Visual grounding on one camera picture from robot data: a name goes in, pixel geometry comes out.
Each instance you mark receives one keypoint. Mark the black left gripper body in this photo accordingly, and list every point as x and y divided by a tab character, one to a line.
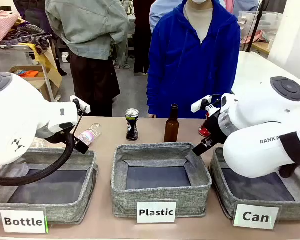
52	137

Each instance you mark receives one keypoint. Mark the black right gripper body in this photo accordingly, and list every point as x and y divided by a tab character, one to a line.
216	130

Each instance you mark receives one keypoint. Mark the red drink can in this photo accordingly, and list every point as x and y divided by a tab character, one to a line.
204	130

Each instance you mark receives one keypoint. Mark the clear plastic bottle pink label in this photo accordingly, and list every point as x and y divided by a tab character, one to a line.
88	135

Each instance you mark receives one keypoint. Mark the brown glass bottle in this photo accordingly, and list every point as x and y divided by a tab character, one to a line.
171	127

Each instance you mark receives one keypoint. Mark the black drink can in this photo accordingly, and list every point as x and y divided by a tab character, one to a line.
132	125

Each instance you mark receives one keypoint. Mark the person right forearm blue sleeve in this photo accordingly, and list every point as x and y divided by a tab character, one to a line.
153	97

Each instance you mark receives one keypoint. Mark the person left forearm blue sleeve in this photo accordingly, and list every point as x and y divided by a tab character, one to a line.
233	75

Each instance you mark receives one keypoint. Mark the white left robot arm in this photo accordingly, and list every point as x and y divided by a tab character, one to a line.
20	112

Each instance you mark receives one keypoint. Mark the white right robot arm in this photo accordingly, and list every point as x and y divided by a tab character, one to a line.
260	130

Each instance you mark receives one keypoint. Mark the grey fabric basket bottle label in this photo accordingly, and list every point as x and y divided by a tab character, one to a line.
85	180

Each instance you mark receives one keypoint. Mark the grey fabric basket can label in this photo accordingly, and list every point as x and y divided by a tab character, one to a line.
220	185

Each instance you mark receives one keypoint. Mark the grey fabric basket plastic label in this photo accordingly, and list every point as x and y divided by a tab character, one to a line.
160	197

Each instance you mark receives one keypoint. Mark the white Can label card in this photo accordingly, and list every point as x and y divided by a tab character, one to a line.
255	217

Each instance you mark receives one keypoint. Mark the white table leg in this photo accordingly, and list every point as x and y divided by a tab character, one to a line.
51	87

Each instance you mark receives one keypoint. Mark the open cardboard box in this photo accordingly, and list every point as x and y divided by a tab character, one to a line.
42	82

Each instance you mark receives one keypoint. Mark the person in blue hoodie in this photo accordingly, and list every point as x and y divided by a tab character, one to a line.
190	70

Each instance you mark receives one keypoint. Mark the orange item in box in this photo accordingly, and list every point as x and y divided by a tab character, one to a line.
27	73

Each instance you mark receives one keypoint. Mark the white Plastic label card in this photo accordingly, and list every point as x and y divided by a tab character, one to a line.
156	212

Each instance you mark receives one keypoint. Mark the white power strip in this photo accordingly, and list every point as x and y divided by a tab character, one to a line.
64	57

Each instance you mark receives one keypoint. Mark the white Bottle label card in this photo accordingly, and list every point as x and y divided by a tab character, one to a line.
23	221

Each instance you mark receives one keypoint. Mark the dark patterned cloth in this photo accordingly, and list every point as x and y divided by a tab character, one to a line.
32	36

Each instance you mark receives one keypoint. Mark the person in grey jacket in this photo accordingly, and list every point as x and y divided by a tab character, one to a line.
90	37

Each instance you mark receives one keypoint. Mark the black slanted pole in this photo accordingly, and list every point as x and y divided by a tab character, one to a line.
255	27

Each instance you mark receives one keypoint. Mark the clear plastic storage box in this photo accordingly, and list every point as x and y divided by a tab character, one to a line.
267	21

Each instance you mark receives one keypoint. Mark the pink checked cloth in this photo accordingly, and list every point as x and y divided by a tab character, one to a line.
2	25

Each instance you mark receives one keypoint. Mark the person in light blue shirt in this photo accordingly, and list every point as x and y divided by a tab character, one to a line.
162	12

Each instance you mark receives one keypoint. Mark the white face mask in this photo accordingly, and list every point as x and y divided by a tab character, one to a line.
200	1

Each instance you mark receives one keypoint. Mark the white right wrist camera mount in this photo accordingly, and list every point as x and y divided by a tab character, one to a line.
200	103

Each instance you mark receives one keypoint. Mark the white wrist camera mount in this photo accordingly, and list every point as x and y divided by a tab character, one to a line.
200	103
81	104

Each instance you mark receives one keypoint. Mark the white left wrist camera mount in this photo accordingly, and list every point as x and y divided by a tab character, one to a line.
81	104

